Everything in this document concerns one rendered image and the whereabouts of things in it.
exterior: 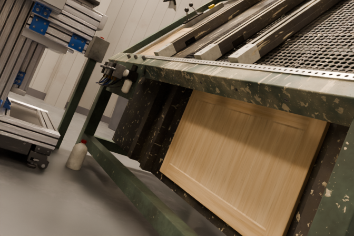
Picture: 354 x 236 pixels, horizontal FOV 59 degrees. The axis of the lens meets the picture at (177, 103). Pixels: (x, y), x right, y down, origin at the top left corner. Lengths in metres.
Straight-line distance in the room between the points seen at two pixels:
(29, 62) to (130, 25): 3.84
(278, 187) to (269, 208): 0.09
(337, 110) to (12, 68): 1.81
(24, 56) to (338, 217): 1.86
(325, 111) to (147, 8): 5.24
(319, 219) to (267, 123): 0.58
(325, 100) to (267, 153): 0.45
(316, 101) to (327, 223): 0.35
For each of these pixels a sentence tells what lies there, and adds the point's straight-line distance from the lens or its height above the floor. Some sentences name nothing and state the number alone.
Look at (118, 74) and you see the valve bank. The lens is 2.13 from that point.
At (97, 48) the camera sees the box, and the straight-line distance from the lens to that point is 2.57.
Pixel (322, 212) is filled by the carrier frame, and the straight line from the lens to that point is 0.95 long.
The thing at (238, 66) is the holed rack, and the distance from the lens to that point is 1.36.
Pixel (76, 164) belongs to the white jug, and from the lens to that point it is 2.23.
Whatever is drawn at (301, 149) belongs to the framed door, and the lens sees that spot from 1.29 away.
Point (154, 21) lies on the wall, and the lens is 6.08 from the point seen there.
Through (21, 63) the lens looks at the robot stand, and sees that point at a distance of 2.17.
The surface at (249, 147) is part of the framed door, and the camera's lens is 1.45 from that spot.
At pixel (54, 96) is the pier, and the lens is 5.39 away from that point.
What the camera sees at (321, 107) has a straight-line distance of 1.05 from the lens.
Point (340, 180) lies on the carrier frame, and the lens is 0.94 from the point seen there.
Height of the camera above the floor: 0.58
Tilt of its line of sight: 3 degrees up
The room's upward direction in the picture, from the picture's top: 23 degrees clockwise
